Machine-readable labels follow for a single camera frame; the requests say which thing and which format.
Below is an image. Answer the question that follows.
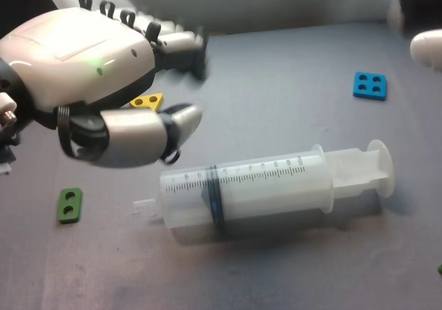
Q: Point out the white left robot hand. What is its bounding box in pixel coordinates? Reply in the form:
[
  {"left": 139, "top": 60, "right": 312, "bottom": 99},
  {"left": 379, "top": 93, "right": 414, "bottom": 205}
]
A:
[{"left": 0, "top": 0, "right": 212, "bottom": 170}]

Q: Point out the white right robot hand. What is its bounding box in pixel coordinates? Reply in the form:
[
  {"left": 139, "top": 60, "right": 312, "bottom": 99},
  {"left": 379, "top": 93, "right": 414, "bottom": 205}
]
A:
[{"left": 386, "top": 0, "right": 442, "bottom": 73}]

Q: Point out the large clear plastic syringe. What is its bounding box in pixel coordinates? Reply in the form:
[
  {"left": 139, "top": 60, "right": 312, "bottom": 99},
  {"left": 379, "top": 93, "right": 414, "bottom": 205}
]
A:
[{"left": 133, "top": 139, "right": 396, "bottom": 247}]

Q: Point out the blue square four-hole block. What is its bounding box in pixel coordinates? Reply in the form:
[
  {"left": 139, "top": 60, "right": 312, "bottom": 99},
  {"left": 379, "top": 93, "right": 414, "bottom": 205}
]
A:
[{"left": 352, "top": 70, "right": 388, "bottom": 102}]

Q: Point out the yellow triangle three-hole block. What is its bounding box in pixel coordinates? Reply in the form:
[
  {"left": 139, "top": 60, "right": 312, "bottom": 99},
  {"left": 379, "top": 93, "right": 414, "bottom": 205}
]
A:
[{"left": 129, "top": 91, "right": 164, "bottom": 113}]

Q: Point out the light grey cloth panel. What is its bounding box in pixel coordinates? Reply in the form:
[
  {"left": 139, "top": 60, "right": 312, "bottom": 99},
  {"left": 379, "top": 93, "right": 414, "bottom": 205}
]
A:
[{"left": 37, "top": 0, "right": 401, "bottom": 37}]

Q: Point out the green two-hole block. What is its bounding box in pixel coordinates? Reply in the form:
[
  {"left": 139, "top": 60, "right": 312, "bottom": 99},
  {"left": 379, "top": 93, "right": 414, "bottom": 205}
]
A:
[{"left": 56, "top": 187, "right": 84, "bottom": 225}]

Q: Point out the grey table cloth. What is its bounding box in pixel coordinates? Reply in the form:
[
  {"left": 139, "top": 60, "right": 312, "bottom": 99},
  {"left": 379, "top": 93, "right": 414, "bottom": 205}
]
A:
[{"left": 0, "top": 21, "right": 442, "bottom": 310}]

